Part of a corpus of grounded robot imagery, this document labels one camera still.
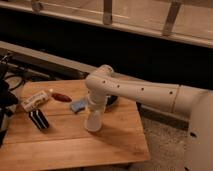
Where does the brown red sausage toy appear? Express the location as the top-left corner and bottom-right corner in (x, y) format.
(50, 89), (72, 102)

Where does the white cardboard box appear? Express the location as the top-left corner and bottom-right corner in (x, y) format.
(21, 91), (50, 112)

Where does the black bowl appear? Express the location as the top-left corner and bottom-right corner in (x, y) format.
(106, 95), (118, 107)

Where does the blue sponge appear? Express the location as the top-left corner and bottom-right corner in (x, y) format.
(70, 98), (87, 113)

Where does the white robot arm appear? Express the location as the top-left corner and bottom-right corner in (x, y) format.
(85, 65), (213, 171)

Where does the black equipment with cables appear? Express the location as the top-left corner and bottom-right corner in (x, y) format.
(0, 53), (25, 147)

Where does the wooden table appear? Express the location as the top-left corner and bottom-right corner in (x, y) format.
(0, 79), (151, 171)

